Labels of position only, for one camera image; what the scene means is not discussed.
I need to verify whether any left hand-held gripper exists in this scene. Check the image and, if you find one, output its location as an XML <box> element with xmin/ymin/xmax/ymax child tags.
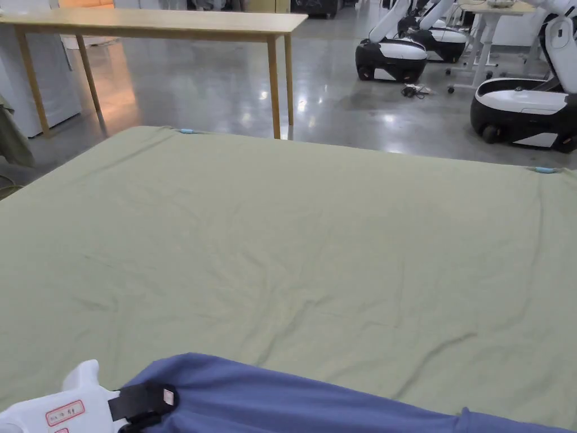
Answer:
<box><xmin>0</xmin><ymin>359</ymin><xmax>180</xmax><ymax>433</ymax></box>

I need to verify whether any blue garment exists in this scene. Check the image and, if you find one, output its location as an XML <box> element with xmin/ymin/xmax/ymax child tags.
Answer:
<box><xmin>118</xmin><ymin>352</ymin><xmax>577</xmax><ymax>433</ymax></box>

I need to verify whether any bed with pale green sheet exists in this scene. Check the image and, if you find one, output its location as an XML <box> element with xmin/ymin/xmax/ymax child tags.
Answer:
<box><xmin>0</xmin><ymin>125</ymin><xmax>577</xmax><ymax>433</ymax></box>

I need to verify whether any olive green hanging cloth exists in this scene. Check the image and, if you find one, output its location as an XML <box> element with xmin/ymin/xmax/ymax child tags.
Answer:
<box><xmin>0</xmin><ymin>94</ymin><xmax>37</xmax><ymax>169</ymax></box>

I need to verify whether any white cabinet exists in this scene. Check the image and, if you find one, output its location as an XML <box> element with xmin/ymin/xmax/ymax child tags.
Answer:
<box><xmin>0</xmin><ymin>30</ymin><xmax>83</xmax><ymax>139</ymax></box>

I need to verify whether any long wooden table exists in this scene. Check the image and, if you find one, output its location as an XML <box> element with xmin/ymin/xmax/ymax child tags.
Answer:
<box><xmin>0</xmin><ymin>8</ymin><xmax>309</xmax><ymax>140</ymax></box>

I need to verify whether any white and black wheeled robot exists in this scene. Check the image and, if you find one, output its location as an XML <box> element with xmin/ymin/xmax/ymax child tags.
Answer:
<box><xmin>355</xmin><ymin>0</ymin><xmax>428</xmax><ymax>83</ymax></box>
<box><xmin>405</xmin><ymin>0</ymin><xmax>468</xmax><ymax>63</ymax></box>
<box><xmin>470</xmin><ymin>0</ymin><xmax>577</xmax><ymax>154</ymax></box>

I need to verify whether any white desk on castors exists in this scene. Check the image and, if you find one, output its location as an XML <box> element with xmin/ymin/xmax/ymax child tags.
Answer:
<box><xmin>446</xmin><ymin>0</ymin><xmax>544</xmax><ymax>95</ymax></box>

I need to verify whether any black cable bundle on floor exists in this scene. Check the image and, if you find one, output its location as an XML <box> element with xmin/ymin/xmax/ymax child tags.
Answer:
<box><xmin>402</xmin><ymin>83</ymin><xmax>436</xmax><ymax>100</ymax></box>

